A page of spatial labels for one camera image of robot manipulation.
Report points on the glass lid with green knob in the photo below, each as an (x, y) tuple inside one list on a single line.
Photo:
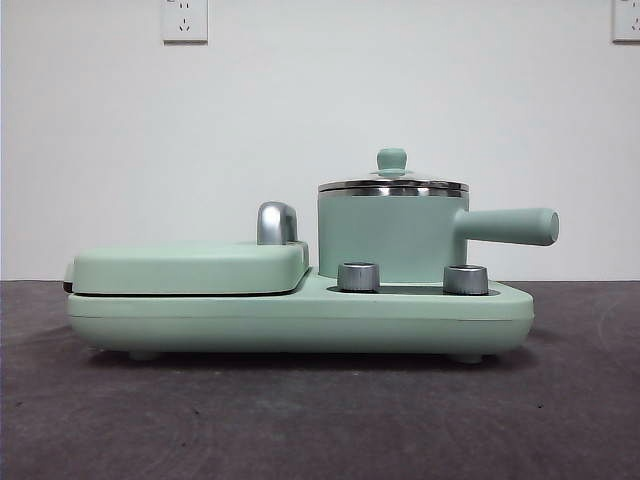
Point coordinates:
[(394, 160)]

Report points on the silver control knob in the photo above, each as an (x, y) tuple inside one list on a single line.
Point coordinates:
[(466, 280), (358, 277)]

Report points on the green breakfast machine base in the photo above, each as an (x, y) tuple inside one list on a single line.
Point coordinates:
[(250, 320)]

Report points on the green griddle cover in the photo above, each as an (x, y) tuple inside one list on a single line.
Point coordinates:
[(190, 267)]

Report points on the white wall socket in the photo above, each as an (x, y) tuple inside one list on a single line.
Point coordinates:
[(627, 20), (185, 22)]

